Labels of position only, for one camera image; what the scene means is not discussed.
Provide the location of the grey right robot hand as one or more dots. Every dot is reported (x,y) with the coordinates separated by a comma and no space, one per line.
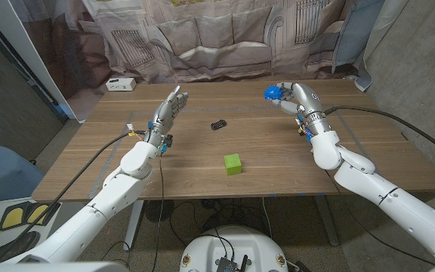
(308,100)

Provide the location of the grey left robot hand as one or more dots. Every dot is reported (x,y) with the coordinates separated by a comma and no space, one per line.
(164,117)

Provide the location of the blue spiky stress ball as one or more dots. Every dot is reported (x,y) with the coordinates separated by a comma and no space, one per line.
(273,92)

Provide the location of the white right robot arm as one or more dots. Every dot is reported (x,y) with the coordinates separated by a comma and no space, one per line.
(372,185)

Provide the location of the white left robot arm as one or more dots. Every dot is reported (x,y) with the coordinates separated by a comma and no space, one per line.
(119,189)

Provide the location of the black toy car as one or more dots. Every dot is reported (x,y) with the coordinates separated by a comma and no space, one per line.
(218,124)

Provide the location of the green sticky note block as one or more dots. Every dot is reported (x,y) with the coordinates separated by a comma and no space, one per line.
(232,164)

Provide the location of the white power strip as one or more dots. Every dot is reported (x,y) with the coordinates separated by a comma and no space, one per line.
(121,84)

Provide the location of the pale cloth curtain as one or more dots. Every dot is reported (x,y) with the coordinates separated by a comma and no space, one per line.
(376,38)

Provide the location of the black round fan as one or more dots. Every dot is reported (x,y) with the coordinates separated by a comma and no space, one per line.
(159,209)

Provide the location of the printed sofa backdrop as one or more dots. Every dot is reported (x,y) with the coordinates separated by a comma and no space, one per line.
(217,38)

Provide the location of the white table leg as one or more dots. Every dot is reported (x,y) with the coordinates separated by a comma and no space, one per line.
(134,223)

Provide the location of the grey table leg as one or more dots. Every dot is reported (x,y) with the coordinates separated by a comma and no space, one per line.
(327,219)

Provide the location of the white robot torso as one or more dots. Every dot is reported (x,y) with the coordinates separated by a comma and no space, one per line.
(236,245)

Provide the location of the black computer module with antenna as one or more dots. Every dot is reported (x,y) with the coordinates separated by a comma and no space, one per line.
(227,265)

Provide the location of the blue bin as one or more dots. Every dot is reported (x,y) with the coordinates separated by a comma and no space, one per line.
(2,174)

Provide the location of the yellow and black foot pedal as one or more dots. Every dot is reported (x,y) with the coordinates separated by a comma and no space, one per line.
(11,219)

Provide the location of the person's foot in dark shoe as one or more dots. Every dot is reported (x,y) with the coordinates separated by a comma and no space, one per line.
(21,243)

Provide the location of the white partition frame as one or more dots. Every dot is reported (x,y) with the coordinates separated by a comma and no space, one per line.
(13,38)

